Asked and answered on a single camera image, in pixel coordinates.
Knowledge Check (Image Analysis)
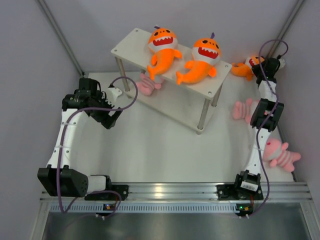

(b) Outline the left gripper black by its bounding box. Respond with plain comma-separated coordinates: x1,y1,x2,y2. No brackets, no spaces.
89,90,122,129

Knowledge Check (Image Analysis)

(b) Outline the large orange shark plush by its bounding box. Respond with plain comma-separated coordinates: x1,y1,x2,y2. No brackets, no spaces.
176,32,221,85

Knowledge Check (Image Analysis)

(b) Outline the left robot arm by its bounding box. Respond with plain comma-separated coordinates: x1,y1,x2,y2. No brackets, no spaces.
37,77,122,200

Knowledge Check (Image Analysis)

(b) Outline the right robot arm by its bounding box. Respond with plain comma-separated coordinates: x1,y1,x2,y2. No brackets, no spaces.
233,55,285,200

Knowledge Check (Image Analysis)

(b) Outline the pink plush under shelf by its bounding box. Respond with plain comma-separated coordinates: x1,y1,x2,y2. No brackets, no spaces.
136,73,165,96

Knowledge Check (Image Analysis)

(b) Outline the white two-tier shelf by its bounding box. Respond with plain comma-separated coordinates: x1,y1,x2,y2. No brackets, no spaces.
111,28,232,134

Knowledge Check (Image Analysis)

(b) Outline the pink striped plush middle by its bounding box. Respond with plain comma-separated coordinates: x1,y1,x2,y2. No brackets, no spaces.
232,98,259,124

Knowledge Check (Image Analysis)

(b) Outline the pink frog plush front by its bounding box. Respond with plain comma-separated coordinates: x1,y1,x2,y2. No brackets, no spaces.
262,137,301,173

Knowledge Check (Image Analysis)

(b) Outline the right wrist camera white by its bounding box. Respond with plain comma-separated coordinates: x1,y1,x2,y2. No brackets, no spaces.
278,58,286,69

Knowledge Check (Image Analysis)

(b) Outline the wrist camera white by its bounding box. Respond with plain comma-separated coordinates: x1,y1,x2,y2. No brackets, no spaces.
278,58,286,69
105,86,123,103

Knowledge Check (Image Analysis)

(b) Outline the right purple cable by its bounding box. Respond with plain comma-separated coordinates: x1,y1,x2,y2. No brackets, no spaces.
249,39,290,217

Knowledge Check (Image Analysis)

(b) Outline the purple cable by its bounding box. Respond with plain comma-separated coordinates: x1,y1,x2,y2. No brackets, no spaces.
56,76,139,216
249,39,290,217

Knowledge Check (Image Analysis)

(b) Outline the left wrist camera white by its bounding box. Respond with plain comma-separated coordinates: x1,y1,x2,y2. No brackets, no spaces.
105,86,123,103

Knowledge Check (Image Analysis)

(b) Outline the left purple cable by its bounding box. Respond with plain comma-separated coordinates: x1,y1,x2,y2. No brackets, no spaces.
56,76,139,216

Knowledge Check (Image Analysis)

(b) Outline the perforated cable duct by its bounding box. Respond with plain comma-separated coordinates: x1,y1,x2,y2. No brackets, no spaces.
49,202,252,214

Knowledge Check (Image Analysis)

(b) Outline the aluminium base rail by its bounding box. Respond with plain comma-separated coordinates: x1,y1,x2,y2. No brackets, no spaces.
39,181,313,202

